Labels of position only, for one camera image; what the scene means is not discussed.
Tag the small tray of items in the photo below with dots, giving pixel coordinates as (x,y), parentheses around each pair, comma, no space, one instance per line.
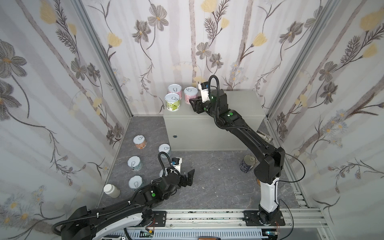
(266,137)

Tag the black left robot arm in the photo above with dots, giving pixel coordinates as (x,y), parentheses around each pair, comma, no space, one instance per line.
(136,211)

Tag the white plastic bottle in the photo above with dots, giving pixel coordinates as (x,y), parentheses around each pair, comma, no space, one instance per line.
(111,190)

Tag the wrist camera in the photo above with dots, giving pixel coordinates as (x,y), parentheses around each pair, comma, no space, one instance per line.
(176,163)
(204,88)

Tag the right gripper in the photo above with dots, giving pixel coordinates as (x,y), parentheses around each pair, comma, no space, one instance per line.
(198,105)

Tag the yellow label can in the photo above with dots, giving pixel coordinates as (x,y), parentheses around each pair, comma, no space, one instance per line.
(162,172)

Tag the green label can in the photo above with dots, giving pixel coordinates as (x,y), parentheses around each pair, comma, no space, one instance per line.
(172,102)

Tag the teal label can front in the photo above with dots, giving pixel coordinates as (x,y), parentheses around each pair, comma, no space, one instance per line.
(136,182)

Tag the orange label can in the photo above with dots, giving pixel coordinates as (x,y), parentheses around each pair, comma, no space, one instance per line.
(140,141)

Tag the teal label can near cabinet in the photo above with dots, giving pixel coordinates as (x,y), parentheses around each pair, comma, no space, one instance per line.
(166,149)

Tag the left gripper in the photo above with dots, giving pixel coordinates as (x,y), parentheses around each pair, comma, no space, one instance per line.
(183,179)

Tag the black label can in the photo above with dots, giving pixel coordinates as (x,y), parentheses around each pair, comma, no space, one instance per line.
(247,163)

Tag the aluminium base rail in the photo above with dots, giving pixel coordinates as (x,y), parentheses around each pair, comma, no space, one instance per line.
(293,224)

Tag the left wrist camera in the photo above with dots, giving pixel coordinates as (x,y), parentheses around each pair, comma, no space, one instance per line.
(176,163)

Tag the pink label can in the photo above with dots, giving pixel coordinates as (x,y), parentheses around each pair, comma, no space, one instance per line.
(190,93)
(176,89)

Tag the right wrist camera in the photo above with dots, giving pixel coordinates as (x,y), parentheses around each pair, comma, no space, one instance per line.
(204,88)

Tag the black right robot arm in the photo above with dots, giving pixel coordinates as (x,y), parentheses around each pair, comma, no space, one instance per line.
(271,159)

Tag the teal label can left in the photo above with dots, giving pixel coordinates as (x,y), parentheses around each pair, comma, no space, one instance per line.
(135,163)

